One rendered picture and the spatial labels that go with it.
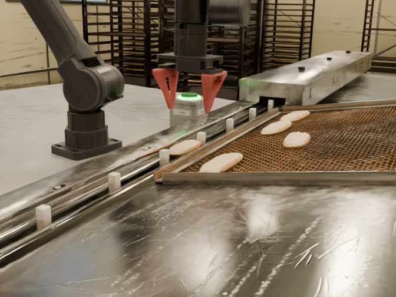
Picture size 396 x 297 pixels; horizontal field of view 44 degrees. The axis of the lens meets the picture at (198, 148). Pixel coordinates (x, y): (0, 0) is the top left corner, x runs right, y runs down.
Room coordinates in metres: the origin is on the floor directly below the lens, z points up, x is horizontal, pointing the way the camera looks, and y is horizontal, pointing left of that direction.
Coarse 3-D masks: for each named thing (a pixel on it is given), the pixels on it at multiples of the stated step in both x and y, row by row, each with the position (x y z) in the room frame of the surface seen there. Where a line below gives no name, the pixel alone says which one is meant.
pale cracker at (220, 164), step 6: (222, 156) 0.62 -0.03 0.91; (228, 156) 0.62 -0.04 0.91; (234, 156) 0.62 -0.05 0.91; (240, 156) 0.63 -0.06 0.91; (210, 162) 0.60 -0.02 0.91; (216, 162) 0.59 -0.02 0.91; (222, 162) 0.59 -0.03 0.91; (228, 162) 0.60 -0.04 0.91; (234, 162) 0.60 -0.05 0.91; (204, 168) 0.58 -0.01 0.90; (210, 168) 0.58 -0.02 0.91; (216, 168) 0.58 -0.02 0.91; (222, 168) 0.58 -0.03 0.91; (228, 168) 0.59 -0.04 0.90
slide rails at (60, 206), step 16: (256, 112) 1.21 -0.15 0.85; (224, 128) 1.02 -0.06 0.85; (128, 176) 0.70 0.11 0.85; (80, 192) 0.63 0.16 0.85; (96, 192) 0.63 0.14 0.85; (112, 192) 0.63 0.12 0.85; (64, 208) 0.57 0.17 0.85; (80, 208) 0.57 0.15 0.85; (16, 224) 0.52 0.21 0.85; (32, 224) 0.52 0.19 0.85; (0, 240) 0.48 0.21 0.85
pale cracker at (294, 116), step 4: (292, 112) 0.94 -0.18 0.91; (296, 112) 0.92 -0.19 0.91; (300, 112) 0.92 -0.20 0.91; (304, 112) 0.92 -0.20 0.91; (308, 112) 0.94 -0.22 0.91; (284, 116) 0.90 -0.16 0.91; (288, 116) 0.89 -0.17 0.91; (292, 116) 0.89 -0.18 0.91; (296, 116) 0.89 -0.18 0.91; (300, 116) 0.90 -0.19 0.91; (304, 116) 0.91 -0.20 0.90; (280, 120) 0.89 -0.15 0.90; (284, 120) 0.88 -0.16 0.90; (288, 120) 0.88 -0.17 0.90; (292, 120) 0.88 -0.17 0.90; (296, 120) 0.89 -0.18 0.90
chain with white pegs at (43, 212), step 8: (376, 56) 3.13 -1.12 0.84; (272, 104) 1.27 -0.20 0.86; (232, 120) 1.03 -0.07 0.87; (232, 128) 1.03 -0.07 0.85; (200, 136) 0.90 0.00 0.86; (160, 152) 0.78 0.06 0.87; (168, 152) 0.78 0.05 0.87; (160, 160) 0.78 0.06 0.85; (168, 160) 0.78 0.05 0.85; (112, 176) 0.65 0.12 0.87; (112, 184) 0.65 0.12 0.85; (120, 184) 0.66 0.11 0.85; (40, 208) 0.52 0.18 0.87; (48, 208) 0.53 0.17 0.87; (40, 216) 0.52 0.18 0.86; (48, 216) 0.53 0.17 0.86; (40, 224) 0.52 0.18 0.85; (48, 224) 0.53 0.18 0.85; (32, 232) 0.52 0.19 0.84; (16, 240) 0.50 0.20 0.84
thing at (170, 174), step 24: (264, 120) 0.93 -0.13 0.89; (312, 120) 0.87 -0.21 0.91; (360, 120) 0.81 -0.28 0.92; (216, 144) 0.74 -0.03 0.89; (240, 144) 0.74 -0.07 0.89; (264, 144) 0.72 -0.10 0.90; (336, 144) 0.65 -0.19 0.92; (360, 144) 0.63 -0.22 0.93; (384, 144) 0.62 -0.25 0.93; (168, 168) 0.60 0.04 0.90; (192, 168) 0.62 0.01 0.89; (240, 168) 0.59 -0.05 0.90; (288, 168) 0.56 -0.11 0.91; (336, 168) 0.53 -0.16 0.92; (384, 168) 0.51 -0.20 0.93
